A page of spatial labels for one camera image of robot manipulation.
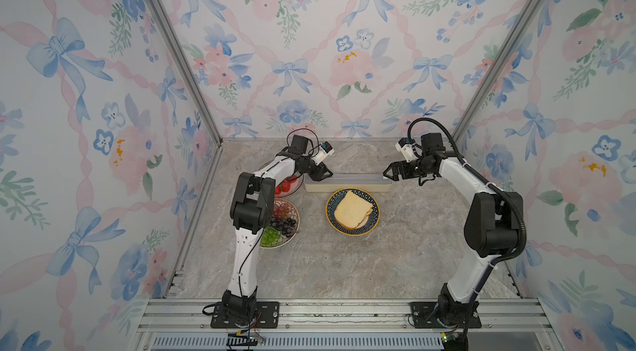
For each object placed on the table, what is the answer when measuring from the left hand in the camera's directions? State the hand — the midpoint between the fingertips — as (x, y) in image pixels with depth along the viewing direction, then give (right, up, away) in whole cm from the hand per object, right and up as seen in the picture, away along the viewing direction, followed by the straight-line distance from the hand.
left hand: (329, 168), depth 102 cm
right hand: (+26, -1, -7) cm, 27 cm away
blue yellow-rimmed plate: (+14, -21, -11) cm, 27 cm away
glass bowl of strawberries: (-17, -7, -2) cm, 19 cm away
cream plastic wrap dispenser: (+17, -5, -7) cm, 19 cm away
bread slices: (+9, -16, -10) cm, 21 cm away
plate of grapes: (-17, -20, -15) cm, 30 cm away
